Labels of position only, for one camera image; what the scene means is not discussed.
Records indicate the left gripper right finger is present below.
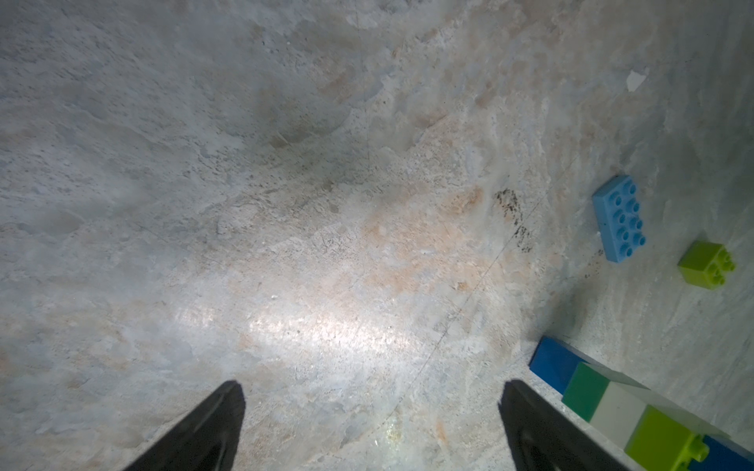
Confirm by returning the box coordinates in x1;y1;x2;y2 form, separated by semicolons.
498;379;626;471

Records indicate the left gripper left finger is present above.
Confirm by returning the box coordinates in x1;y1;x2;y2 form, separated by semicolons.
127;380;245;471

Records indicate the dark green lego brick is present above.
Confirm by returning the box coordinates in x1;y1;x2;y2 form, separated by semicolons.
562;362;643;422

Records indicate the white lego brick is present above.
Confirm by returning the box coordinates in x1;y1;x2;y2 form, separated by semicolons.
589;382;728;449

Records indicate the lime green long lego brick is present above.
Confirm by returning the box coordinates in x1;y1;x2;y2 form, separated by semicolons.
624;404;728;471

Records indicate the lime green small lego brick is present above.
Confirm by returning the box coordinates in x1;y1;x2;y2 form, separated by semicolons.
677;241;736;290

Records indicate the light blue lego brick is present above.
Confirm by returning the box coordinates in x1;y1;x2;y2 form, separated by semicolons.
592;175;646;263

